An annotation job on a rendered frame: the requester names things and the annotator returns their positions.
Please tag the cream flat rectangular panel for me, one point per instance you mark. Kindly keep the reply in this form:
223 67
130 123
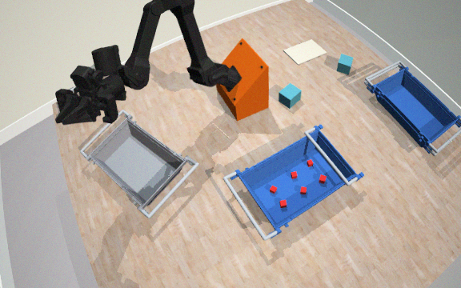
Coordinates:
304 52

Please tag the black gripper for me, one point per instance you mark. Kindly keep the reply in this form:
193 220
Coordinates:
84 108

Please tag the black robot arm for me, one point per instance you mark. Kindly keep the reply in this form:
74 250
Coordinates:
136 71

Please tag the small teal block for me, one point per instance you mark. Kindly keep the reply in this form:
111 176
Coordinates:
344 64
289 95

